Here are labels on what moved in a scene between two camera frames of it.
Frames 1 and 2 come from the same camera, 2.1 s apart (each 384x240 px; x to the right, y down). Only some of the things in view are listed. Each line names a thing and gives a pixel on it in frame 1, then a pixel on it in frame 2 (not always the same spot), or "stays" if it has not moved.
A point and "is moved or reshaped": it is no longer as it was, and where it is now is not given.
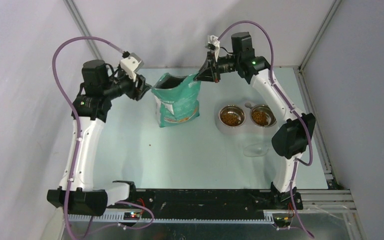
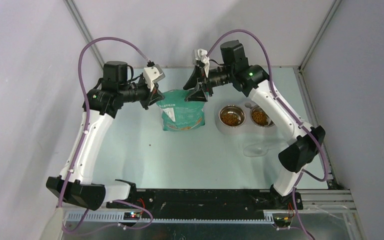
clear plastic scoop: [255, 150] stays
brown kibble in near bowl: [230, 119] stays
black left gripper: [142, 87] -> [157, 96]
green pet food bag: [179, 104] is moved or reshaped
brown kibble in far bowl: [259, 118] stays
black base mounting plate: [204, 200] stays
